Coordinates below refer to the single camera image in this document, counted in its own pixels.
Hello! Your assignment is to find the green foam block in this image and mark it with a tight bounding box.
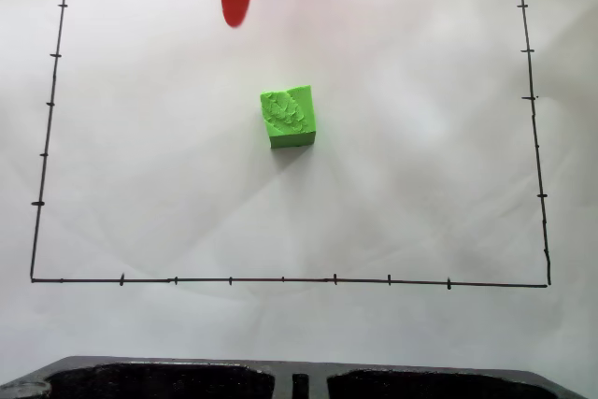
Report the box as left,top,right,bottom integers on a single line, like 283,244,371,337
259,84,320,150

